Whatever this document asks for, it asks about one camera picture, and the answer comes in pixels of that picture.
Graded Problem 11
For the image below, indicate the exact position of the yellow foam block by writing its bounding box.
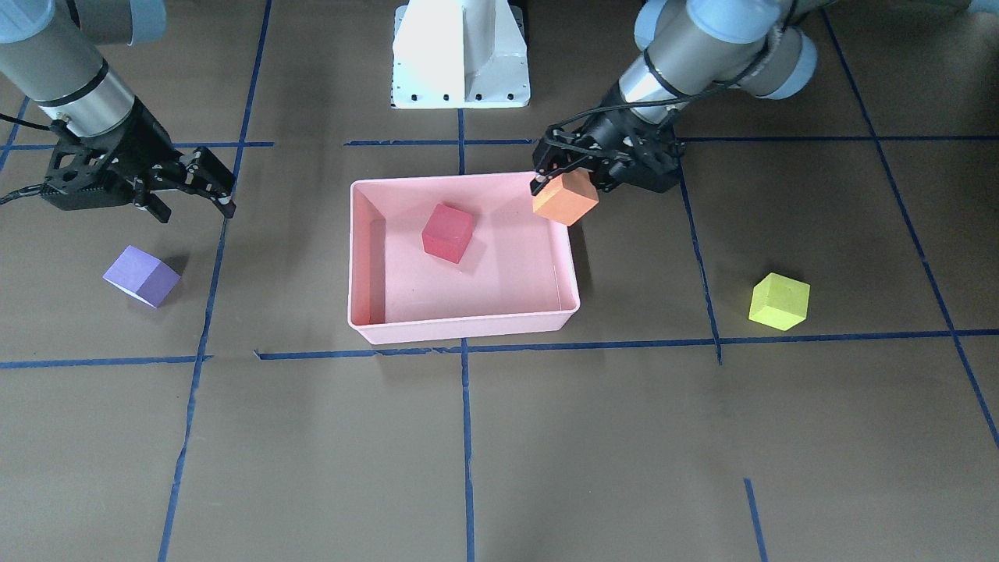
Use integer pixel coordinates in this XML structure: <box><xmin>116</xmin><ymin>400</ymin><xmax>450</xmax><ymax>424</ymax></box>
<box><xmin>747</xmin><ymin>272</ymin><xmax>811</xmax><ymax>331</ymax></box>

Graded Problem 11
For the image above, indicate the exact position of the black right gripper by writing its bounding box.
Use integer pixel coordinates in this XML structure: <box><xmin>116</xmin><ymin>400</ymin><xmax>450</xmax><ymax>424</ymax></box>
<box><xmin>40</xmin><ymin>100</ymin><xmax>235</xmax><ymax>224</ymax></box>

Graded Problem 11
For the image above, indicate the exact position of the purple foam block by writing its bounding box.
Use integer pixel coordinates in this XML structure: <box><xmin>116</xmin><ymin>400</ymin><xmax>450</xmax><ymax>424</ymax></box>
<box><xmin>102</xmin><ymin>245</ymin><xmax>181</xmax><ymax>308</ymax></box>

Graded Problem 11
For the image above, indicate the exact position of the pink plastic bin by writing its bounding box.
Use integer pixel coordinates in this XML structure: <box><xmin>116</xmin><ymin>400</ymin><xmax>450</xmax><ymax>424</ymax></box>
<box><xmin>347</xmin><ymin>172</ymin><xmax>581</xmax><ymax>344</ymax></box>

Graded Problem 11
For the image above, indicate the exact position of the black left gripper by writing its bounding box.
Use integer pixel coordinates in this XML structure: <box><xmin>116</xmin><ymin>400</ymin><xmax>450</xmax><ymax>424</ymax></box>
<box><xmin>532</xmin><ymin>109</ymin><xmax>679</xmax><ymax>196</ymax></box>

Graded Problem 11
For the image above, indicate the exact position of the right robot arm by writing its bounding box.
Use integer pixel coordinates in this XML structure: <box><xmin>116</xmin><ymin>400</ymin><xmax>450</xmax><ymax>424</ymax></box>
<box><xmin>1</xmin><ymin>1</ymin><xmax>236</xmax><ymax>223</ymax></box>

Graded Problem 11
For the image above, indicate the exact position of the orange foam block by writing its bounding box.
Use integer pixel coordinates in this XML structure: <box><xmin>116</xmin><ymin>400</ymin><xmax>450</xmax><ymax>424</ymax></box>
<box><xmin>532</xmin><ymin>169</ymin><xmax>599</xmax><ymax>226</ymax></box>

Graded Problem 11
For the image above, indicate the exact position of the red foam block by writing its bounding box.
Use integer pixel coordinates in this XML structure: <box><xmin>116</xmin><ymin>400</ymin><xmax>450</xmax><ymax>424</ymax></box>
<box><xmin>421</xmin><ymin>204</ymin><xmax>475</xmax><ymax>264</ymax></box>

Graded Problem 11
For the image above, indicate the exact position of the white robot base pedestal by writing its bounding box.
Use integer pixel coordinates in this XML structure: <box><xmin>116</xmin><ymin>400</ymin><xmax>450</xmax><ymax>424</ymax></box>
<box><xmin>390</xmin><ymin>1</ymin><xmax>531</xmax><ymax>110</ymax></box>

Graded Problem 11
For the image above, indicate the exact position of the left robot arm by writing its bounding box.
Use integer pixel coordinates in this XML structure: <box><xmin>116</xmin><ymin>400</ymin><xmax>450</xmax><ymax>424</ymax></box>
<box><xmin>531</xmin><ymin>1</ymin><xmax>823</xmax><ymax>195</ymax></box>

